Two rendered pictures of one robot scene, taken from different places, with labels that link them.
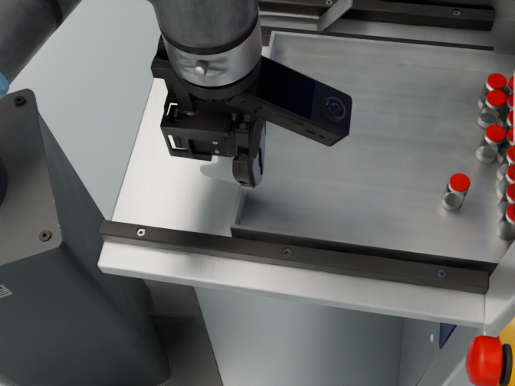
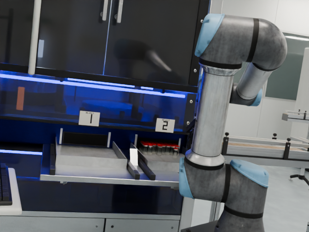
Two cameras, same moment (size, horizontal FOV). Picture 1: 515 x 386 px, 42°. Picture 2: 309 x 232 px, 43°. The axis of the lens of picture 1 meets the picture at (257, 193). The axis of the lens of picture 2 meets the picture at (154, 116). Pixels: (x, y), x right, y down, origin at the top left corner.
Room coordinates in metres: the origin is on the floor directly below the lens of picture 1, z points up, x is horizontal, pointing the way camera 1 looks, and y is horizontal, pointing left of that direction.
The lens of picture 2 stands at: (1.34, 1.20, 1.26)
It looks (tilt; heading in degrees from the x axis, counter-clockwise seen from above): 6 degrees down; 237
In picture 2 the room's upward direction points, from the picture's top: 7 degrees clockwise
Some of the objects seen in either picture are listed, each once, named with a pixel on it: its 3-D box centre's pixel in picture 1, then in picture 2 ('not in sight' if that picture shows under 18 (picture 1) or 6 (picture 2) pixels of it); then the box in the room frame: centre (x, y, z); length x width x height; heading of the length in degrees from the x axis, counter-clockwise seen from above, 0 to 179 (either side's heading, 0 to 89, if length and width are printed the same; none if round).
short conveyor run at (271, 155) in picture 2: not in sight; (250, 147); (-0.22, -0.26, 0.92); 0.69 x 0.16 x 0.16; 163
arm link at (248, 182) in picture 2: not in sight; (244, 184); (0.47, 0.39, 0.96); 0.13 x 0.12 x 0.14; 144
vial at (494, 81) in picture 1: (492, 93); (145, 149); (0.42, -0.28, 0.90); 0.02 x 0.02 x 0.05
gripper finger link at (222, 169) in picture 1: (229, 171); not in sight; (0.34, 0.03, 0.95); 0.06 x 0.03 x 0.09; 73
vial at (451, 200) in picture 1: (455, 193); (175, 153); (0.30, -0.20, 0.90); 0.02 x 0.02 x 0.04
